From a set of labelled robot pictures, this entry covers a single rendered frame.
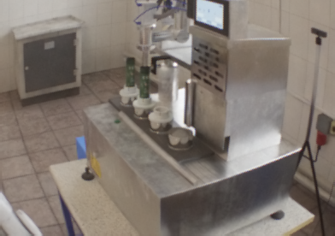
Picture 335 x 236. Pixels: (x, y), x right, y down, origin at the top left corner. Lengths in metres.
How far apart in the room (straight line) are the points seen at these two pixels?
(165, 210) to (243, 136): 0.30
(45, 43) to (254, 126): 3.18
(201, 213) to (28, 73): 3.26
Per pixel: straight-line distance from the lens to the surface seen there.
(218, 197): 1.09
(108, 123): 1.33
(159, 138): 1.22
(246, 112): 1.11
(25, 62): 4.10
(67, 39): 4.15
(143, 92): 1.31
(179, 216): 1.05
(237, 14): 1.00
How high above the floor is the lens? 1.59
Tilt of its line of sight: 24 degrees down
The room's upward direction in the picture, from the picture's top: 2 degrees clockwise
